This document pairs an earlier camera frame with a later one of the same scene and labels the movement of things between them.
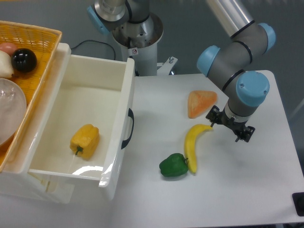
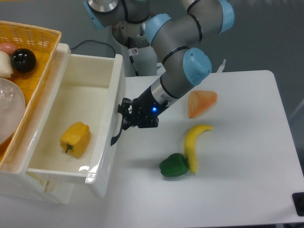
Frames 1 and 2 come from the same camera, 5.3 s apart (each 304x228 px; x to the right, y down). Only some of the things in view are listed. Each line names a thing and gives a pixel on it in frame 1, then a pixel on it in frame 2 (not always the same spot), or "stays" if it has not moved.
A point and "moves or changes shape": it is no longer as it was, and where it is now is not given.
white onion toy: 6,70 stays
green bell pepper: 173,166 stays
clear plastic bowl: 13,108 stays
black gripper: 238,128 to 143,111
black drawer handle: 125,143 to 116,138
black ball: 24,60 stays
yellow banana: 191,137 stays
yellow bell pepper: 84,141 to 76,137
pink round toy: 8,48 stays
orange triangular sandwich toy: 199,101 stays
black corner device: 298,200 stays
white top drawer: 85,128 moves or changes shape
